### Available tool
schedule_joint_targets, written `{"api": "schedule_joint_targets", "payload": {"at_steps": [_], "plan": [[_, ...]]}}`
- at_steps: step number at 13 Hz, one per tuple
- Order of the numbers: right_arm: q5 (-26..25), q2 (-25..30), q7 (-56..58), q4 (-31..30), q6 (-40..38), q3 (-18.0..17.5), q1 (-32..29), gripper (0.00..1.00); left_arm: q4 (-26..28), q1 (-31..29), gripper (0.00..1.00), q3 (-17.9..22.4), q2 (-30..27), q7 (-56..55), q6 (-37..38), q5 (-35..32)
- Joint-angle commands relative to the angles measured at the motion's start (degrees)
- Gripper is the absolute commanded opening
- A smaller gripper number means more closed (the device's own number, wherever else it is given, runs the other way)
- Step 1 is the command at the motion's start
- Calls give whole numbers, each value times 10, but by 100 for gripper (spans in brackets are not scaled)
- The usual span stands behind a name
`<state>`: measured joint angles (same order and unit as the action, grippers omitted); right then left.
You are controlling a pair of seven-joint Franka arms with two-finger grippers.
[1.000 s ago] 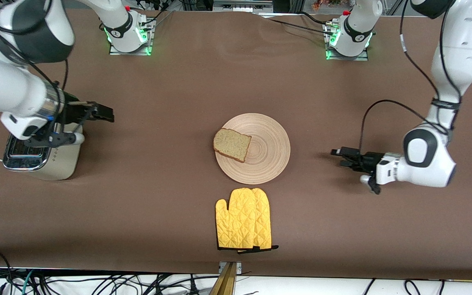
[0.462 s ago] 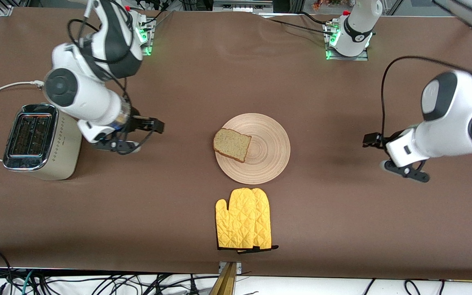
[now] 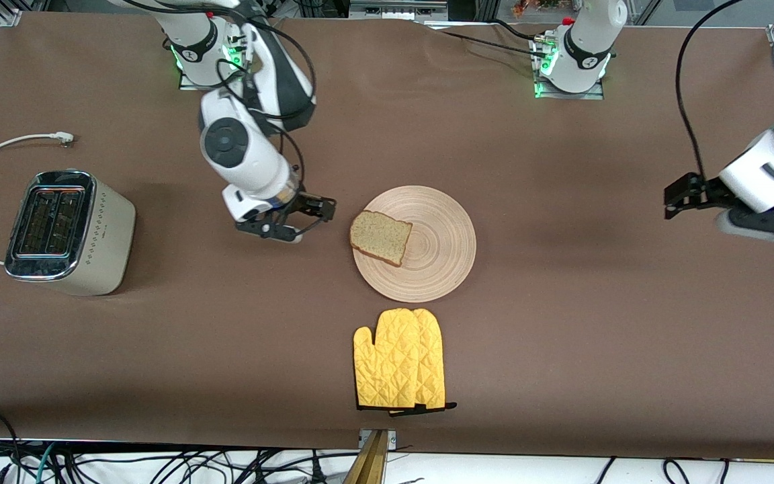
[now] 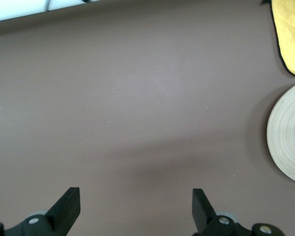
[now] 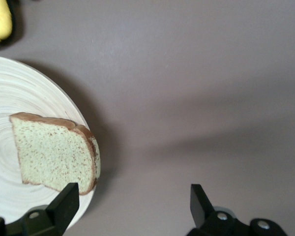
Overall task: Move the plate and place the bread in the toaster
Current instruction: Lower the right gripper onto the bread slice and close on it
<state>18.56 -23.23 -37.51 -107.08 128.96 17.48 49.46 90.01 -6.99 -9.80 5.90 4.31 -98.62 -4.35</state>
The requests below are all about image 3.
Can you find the teal cable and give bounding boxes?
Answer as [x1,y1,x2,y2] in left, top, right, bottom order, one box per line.
[36,442,60,484]

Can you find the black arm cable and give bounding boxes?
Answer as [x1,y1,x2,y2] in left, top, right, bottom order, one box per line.
[216,17,318,202]
[675,0,745,181]

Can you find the silver table bracket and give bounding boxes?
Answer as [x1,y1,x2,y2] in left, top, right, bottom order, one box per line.
[358,428,398,450]

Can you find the black base cable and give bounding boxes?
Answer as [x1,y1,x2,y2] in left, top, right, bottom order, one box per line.
[427,19,549,58]

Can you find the yellow quilted oven mitt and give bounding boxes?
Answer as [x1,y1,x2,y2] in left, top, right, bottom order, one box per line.
[353,308,423,411]
[388,308,458,417]

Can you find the brown bread slice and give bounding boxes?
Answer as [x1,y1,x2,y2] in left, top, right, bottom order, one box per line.
[349,210,413,268]

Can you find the tangled black cables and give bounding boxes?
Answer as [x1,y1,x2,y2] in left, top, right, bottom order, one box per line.
[0,440,341,484]

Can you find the beige chrome two-slot toaster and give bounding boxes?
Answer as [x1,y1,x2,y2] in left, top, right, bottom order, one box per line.
[4,170,137,297]

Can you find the grey equipment box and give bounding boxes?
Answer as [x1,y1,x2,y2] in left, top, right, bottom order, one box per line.
[349,0,452,21]

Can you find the round wooden plate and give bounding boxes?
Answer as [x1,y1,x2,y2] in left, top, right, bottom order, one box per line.
[351,186,477,304]

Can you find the gold aluminium profile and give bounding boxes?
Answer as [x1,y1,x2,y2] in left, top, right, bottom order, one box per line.
[343,430,390,484]

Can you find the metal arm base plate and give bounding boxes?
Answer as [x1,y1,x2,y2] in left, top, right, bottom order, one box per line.
[533,37,606,101]
[179,30,254,92]

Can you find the white toaster power cord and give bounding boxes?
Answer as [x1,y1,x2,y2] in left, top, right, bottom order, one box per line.
[0,132,76,265]

